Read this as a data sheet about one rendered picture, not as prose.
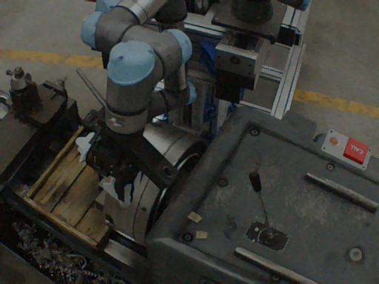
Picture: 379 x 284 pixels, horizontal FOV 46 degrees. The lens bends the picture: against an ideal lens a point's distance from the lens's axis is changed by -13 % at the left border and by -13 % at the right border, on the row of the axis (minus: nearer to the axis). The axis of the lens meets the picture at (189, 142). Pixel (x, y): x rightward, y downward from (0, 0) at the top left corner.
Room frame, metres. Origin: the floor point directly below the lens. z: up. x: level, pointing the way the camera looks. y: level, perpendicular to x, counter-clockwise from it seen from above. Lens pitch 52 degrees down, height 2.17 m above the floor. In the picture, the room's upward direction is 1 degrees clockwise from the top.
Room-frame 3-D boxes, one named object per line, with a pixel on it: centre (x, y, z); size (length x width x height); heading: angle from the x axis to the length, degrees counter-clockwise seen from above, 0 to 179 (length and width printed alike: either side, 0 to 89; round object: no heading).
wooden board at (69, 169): (0.82, 0.31, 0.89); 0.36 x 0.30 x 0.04; 151
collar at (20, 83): (1.04, 0.55, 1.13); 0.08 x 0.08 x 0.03
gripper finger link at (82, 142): (0.81, 0.29, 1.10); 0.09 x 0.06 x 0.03; 150
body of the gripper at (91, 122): (0.90, 0.24, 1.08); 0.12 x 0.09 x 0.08; 150
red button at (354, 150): (0.68, -0.41, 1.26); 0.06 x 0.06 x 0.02; 61
